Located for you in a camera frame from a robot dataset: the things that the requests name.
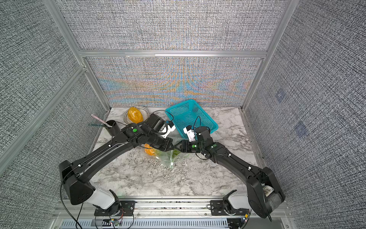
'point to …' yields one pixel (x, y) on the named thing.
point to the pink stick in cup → (104, 122)
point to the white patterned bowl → (144, 111)
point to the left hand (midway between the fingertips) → (176, 147)
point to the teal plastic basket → (189, 113)
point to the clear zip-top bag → (168, 157)
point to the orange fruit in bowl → (135, 115)
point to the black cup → (115, 130)
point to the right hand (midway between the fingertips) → (177, 143)
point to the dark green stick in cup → (97, 125)
